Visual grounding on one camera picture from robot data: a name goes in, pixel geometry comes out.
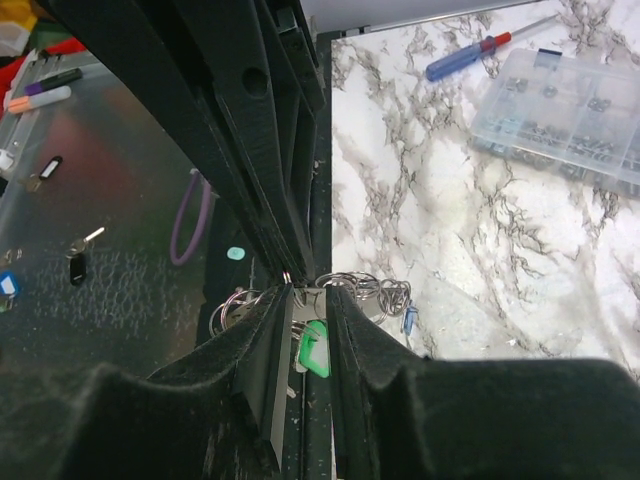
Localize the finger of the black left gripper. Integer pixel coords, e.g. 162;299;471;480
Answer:
37;0;301;281
175;1;325;278

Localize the blue key tag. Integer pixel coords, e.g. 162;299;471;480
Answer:
402;304;418;337

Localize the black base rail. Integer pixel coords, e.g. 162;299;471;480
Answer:
166;32;329;479

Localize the black tag key on tray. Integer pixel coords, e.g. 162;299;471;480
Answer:
66;227;106;287

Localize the white tag key on tray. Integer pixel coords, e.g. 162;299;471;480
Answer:
21;155;63;193

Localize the clear plastic screw box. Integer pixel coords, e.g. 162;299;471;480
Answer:
470;49;639;198

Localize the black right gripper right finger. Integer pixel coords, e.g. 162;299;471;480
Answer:
326;288;639;479

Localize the purple marker pen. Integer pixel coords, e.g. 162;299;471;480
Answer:
24;68;83;96

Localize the blue red screwdriver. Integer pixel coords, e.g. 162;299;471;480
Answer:
425;14;557;82

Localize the orange marker pen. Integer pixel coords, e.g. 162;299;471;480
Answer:
7;86;72;114

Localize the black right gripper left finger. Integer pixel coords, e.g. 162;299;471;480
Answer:
1;285;293;479

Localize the green key tag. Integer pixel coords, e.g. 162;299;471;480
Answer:
296;320;331;379

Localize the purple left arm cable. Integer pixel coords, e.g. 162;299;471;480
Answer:
168;168;214;266

